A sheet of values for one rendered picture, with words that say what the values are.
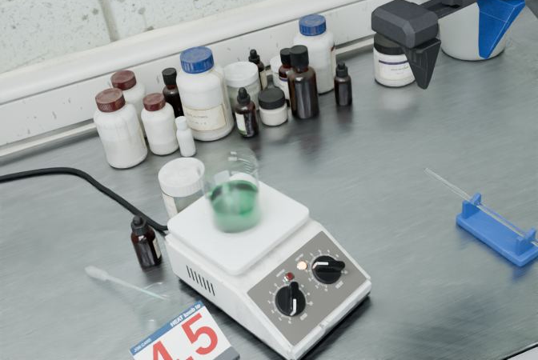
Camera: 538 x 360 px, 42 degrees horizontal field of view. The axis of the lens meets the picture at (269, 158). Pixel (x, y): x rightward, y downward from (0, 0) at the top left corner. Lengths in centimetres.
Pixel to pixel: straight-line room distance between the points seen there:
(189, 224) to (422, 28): 33
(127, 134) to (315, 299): 40
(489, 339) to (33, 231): 59
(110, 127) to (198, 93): 13
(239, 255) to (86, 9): 52
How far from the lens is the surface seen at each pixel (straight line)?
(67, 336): 84
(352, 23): 122
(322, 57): 109
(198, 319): 77
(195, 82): 101
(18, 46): 113
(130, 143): 102
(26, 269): 95
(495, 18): 80
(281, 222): 77
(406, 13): 69
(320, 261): 75
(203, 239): 77
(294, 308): 72
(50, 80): 111
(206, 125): 104
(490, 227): 87
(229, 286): 74
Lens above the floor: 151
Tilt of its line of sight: 37 degrees down
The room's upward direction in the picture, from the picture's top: 9 degrees counter-clockwise
